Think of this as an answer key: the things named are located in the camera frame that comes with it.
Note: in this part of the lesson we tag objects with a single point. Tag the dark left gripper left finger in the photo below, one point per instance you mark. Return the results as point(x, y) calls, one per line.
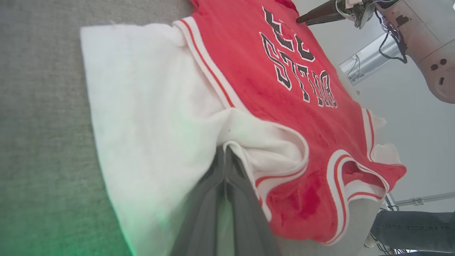
point(202, 220)

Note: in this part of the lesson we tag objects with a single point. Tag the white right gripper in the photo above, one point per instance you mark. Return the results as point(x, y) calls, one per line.
point(355, 9)

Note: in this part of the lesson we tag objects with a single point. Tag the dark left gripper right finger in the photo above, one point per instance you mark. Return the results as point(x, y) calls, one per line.
point(249, 220)

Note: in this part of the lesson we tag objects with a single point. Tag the red and white jersey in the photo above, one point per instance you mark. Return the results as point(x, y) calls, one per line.
point(284, 106)

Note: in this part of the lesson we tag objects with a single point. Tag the silver metal column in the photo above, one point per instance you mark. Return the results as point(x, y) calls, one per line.
point(366, 60)

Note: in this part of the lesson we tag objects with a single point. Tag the white shoe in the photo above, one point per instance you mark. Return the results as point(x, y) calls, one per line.
point(371, 241)

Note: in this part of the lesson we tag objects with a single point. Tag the blue jeans leg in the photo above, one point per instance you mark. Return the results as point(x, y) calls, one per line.
point(416, 229)

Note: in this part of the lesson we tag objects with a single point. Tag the red basketball jersey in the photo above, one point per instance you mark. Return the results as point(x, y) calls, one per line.
point(42, 124)

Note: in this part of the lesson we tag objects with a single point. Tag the aluminium rail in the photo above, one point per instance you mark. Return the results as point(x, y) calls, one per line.
point(419, 201)

